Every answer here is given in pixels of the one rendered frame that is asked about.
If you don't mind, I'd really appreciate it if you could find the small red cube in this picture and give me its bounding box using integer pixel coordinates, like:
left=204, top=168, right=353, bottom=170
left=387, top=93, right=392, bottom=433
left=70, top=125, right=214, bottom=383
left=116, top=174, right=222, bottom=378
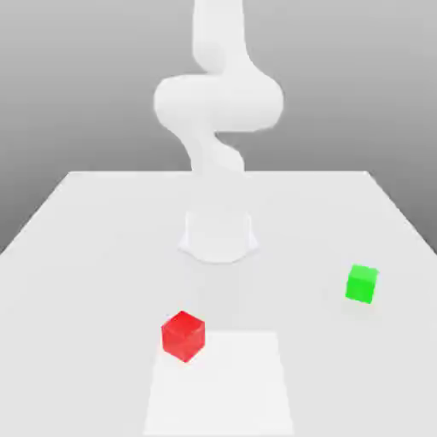
left=160, top=310, right=207, bottom=364

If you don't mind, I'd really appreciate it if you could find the small green cube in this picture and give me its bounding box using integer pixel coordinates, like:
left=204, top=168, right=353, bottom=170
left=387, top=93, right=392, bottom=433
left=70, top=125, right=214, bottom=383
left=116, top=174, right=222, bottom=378
left=344, top=263, right=381, bottom=305

